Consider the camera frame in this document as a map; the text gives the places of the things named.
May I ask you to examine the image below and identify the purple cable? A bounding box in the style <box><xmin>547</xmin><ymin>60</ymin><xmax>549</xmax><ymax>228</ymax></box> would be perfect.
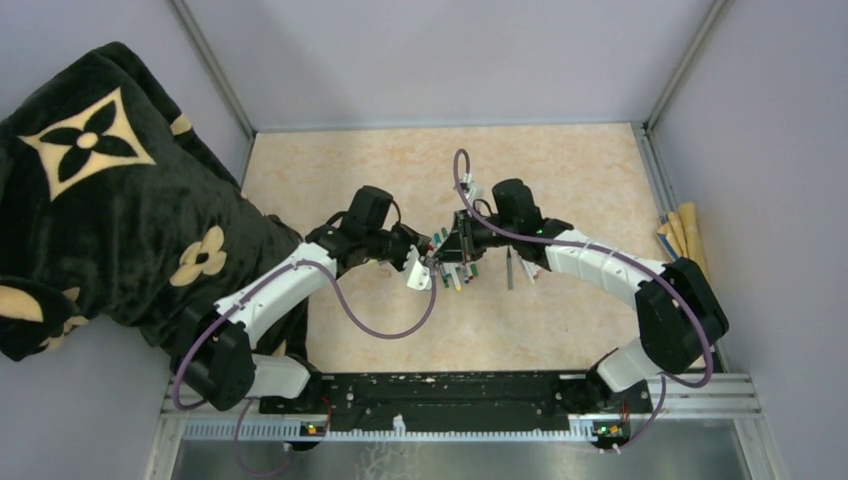
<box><xmin>452</xmin><ymin>148</ymin><xmax>715</xmax><ymax>456</ymax></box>
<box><xmin>171</xmin><ymin>258</ymin><xmax>440</xmax><ymax>478</ymax></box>

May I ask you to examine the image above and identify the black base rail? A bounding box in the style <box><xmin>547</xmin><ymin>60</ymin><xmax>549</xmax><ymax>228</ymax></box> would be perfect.
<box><xmin>259</xmin><ymin>370</ymin><xmax>653</xmax><ymax>433</ymax></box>

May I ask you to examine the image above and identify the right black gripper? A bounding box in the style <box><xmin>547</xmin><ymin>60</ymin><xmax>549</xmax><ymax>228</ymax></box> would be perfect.
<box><xmin>437</xmin><ymin>208</ymin><xmax>521</xmax><ymax>264</ymax></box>

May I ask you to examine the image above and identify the yellow folded cloth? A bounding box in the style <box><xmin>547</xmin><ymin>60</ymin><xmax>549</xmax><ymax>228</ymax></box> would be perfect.
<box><xmin>655</xmin><ymin>202</ymin><xmax>710</xmax><ymax>281</ymax></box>

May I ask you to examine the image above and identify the dark green ink pen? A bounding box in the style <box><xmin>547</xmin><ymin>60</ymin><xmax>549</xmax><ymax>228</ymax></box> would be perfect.
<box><xmin>439</xmin><ymin>264</ymin><xmax>452</xmax><ymax>288</ymax></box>

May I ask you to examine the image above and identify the yellow cap white marker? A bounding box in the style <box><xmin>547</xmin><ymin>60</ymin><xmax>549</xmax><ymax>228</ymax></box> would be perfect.
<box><xmin>453</xmin><ymin>265</ymin><xmax>465</xmax><ymax>291</ymax></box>

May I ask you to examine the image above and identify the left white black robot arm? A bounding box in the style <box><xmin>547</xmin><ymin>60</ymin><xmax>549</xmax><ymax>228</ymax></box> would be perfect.
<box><xmin>171</xmin><ymin>186</ymin><xmax>436</xmax><ymax>414</ymax></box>

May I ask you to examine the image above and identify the houndstooth patterned pen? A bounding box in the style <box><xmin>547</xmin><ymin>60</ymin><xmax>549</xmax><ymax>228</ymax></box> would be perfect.
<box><xmin>506</xmin><ymin>247</ymin><xmax>515</xmax><ymax>291</ymax></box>

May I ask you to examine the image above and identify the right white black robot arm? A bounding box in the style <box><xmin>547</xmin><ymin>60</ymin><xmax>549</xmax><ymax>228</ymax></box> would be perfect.
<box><xmin>435</xmin><ymin>179</ymin><xmax>729</xmax><ymax>412</ymax></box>

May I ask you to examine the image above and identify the black floral plush blanket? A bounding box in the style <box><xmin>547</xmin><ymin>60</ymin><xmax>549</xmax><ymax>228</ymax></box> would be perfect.
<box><xmin>1</xmin><ymin>42</ymin><xmax>302</xmax><ymax>361</ymax></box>

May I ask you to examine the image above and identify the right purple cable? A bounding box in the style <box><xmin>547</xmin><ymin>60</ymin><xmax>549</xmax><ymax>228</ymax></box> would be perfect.
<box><xmin>452</xmin><ymin>148</ymin><xmax>715</xmax><ymax>456</ymax></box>

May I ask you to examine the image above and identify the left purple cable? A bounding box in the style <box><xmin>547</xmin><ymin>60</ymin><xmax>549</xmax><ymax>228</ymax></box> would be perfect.
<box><xmin>171</xmin><ymin>258</ymin><xmax>440</xmax><ymax>478</ymax></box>

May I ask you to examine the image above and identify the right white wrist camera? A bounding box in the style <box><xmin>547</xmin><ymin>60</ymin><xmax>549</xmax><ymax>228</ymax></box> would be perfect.
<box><xmin>460</xmin><ymin>173</ymin><xmax>485</xmax><ymax>205</ymax></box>

